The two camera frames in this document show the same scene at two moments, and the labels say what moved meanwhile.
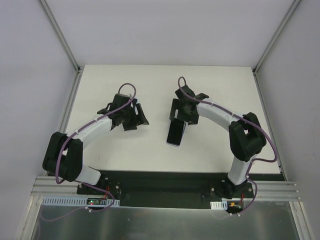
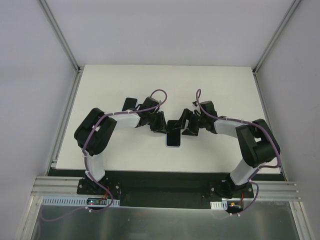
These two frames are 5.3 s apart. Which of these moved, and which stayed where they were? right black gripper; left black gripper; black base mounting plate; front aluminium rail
Moved: left black gripper; right black gripper
Stayed: black base mounting plate; front aluminium rail
